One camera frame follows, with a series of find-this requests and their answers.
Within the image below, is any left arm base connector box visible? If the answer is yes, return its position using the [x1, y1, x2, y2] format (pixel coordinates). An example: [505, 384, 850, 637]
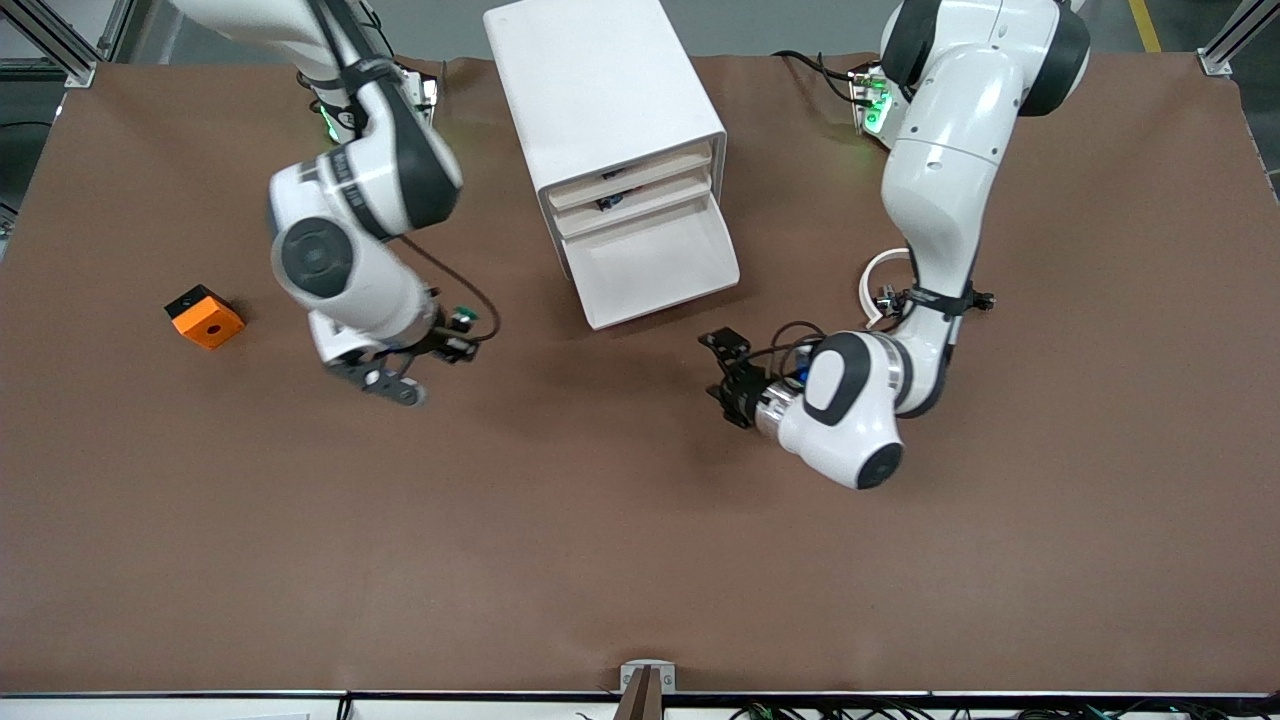
[848, 60, 897, 136]

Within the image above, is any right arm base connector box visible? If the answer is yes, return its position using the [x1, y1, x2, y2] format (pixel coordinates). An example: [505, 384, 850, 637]
[395, 65, 441, 129]

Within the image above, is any orange and black cube box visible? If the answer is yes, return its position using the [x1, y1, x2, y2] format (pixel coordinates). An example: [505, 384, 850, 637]
[164, 284, 246, 351]

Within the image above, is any white curved plastic ring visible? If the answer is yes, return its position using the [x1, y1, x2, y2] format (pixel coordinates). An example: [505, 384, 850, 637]
[860, 247, 913, 330]

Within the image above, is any grey metal bracket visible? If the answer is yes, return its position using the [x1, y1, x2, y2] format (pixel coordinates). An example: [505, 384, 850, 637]
[619, 660, 678, 697]

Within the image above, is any black arm base cable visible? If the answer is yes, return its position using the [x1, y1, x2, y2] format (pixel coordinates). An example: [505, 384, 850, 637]
[772, 48, 863, 106]

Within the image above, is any white table edge rail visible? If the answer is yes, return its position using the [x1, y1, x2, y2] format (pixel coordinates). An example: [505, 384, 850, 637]
[0, 688, 1280, 720]

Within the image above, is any aluminium frame profile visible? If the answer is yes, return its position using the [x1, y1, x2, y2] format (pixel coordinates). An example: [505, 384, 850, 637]
[20, 0, 101, 88]
[1198, 0, 1263, 78]

